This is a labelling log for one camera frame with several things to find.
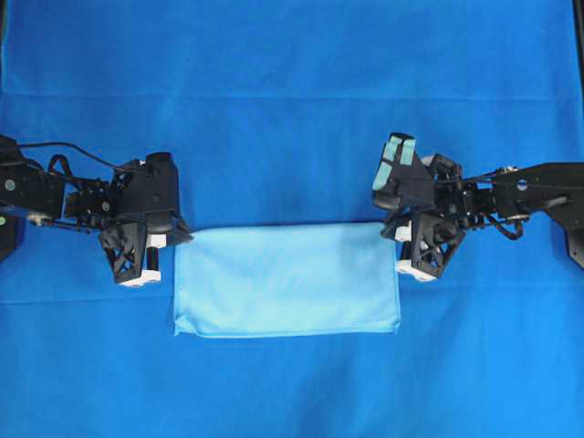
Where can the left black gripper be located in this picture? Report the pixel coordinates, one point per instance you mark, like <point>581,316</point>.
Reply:
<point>132,251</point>

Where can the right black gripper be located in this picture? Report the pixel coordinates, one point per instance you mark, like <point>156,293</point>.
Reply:
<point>431,234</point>

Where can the light blue towel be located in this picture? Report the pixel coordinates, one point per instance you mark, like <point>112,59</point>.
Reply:
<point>286,281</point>

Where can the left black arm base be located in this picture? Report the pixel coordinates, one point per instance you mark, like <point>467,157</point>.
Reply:
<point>11,235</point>

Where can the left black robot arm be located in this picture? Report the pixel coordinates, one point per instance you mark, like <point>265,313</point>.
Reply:
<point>52,195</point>

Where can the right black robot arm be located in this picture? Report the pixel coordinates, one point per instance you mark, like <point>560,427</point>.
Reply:
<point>507,197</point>

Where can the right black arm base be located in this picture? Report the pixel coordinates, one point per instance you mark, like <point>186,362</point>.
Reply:
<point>574,237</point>

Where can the dark blue table cloth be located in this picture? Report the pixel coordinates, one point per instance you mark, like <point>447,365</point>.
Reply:
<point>275,113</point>

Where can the right wrist camera teal tape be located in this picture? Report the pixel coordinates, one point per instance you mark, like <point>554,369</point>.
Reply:
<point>402,180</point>

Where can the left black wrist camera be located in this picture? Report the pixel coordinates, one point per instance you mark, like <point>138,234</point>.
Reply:
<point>153,192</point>

